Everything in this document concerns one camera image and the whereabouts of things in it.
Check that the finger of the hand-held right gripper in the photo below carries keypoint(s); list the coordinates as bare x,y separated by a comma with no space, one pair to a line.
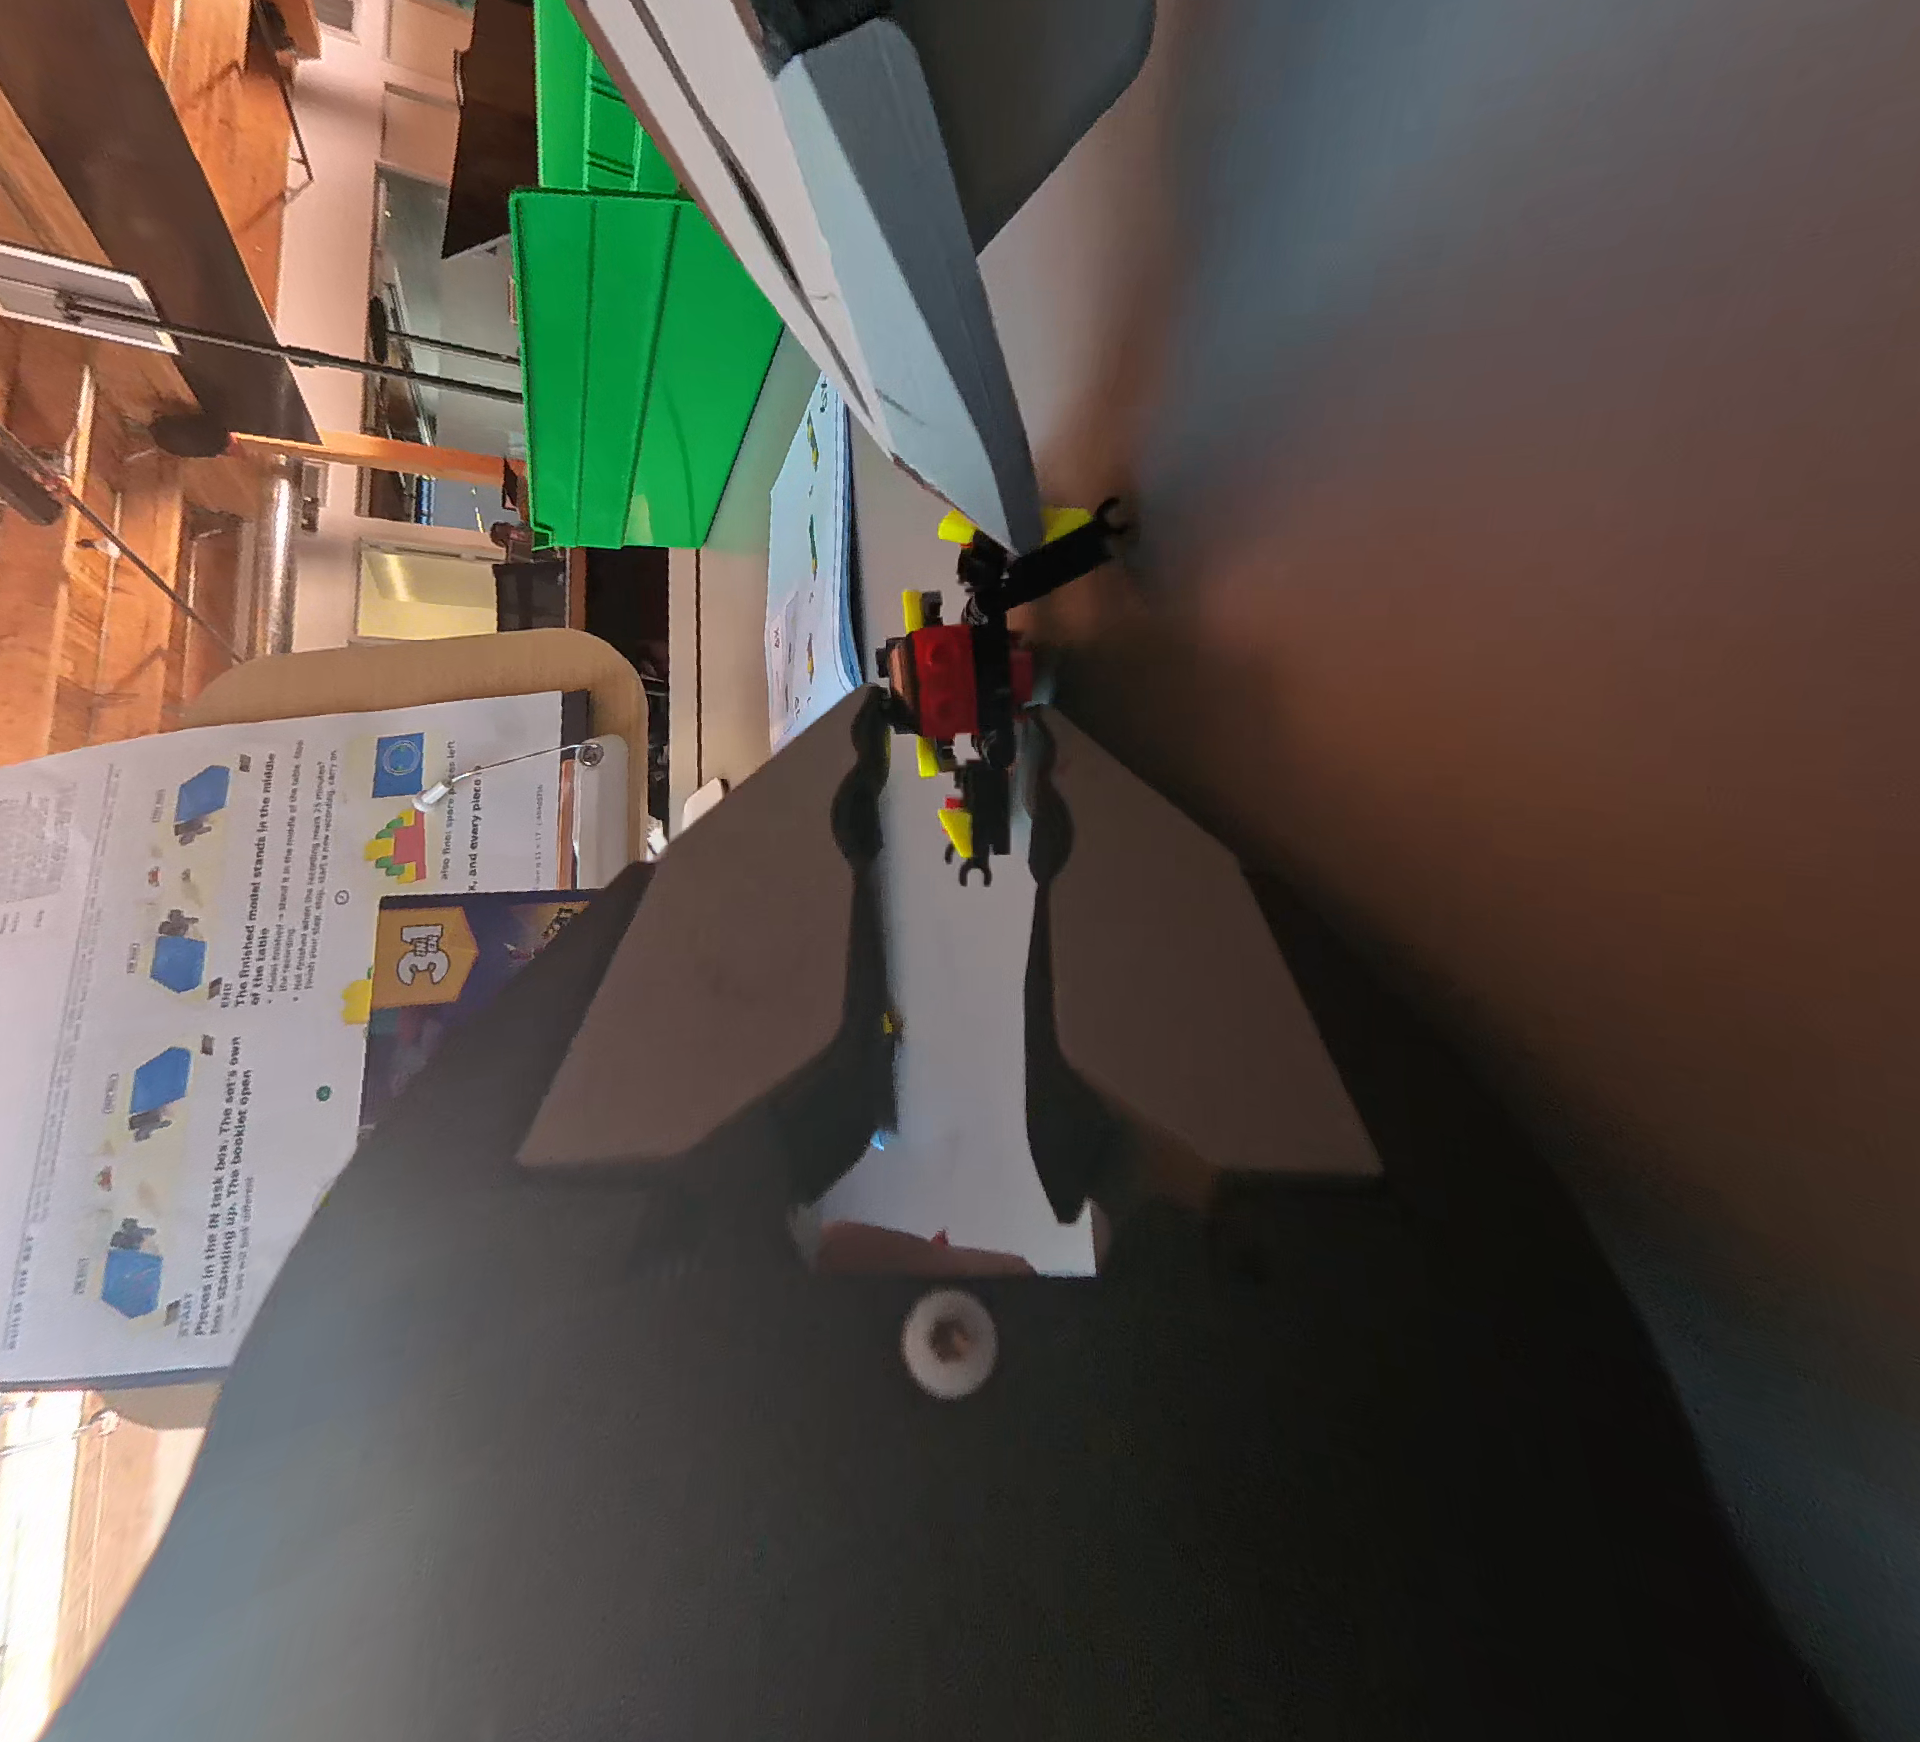
915,271
674,2

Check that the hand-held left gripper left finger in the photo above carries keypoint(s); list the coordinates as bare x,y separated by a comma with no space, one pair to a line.
674,1023

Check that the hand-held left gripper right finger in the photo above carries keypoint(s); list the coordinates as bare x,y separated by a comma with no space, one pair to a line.
1201,1023

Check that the red black yellow lego model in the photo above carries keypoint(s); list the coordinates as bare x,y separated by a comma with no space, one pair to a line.
960,669

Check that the purple lego set box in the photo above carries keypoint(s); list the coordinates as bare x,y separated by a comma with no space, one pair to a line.
450,1023

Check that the open lego instruction booklet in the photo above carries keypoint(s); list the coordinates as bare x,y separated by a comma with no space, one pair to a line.
804,572

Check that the small green plastic bin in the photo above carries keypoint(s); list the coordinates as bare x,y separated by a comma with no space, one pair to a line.
577,77

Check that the small white object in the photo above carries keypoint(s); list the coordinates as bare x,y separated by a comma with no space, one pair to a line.
702,806

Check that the large green plastic bin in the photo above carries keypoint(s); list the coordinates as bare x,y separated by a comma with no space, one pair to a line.
630,377

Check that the beige wooden chair back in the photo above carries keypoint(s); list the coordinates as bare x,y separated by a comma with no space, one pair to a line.
450,660

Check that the black thin rod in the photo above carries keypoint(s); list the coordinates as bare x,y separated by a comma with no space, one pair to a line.
344,350

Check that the printed task instruction sheet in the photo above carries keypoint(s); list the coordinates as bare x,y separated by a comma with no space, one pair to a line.
196,993

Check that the dark ceiling beam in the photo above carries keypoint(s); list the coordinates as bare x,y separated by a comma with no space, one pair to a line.
150,152

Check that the grey metal pipe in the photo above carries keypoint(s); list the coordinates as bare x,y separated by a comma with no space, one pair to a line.
274,555

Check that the white framed ceiling panel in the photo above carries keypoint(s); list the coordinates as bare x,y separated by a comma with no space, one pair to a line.
75,294

